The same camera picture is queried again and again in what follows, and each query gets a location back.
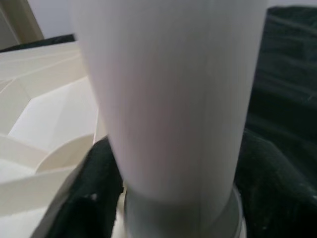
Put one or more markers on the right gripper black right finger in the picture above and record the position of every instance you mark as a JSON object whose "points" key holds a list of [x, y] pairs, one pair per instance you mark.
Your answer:
{"points": [[272, 193]]}

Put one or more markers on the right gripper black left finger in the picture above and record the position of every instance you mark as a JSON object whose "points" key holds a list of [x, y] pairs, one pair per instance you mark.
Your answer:
{"points": [[86, 198]]}

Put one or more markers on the white plastic table top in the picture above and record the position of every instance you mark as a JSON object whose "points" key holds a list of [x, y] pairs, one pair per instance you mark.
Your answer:
{"points": [[37, 111]]}

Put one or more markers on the white plastic table leg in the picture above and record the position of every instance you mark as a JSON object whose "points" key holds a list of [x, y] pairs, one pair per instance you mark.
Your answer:
{"points": [[168, 99]]}

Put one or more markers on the black cloth table cover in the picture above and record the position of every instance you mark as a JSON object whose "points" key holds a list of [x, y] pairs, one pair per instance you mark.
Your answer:
{"points": [[284, 99]]}

